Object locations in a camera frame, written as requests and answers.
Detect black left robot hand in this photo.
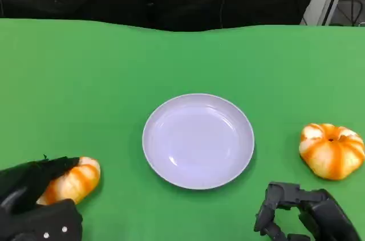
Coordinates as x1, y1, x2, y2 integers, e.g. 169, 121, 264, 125
0, 155, 80, 217

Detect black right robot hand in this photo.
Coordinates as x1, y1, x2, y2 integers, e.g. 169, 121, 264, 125
253, 181, 363, 241

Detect orange and white bread roll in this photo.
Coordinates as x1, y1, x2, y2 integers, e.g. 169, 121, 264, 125
298, 122, 365, 181
36, 156, 102, 206

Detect green table cloth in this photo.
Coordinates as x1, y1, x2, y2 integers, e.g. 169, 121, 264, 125
0, 18, 365, 241

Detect lilac plate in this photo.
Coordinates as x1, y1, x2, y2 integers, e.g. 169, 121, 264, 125
141, 93, 256, 190

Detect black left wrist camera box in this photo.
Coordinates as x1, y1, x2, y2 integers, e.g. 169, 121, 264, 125
0, 198, 84, 241

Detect black floor cables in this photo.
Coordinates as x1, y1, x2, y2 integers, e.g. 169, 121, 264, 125
335, 0, 365, 27

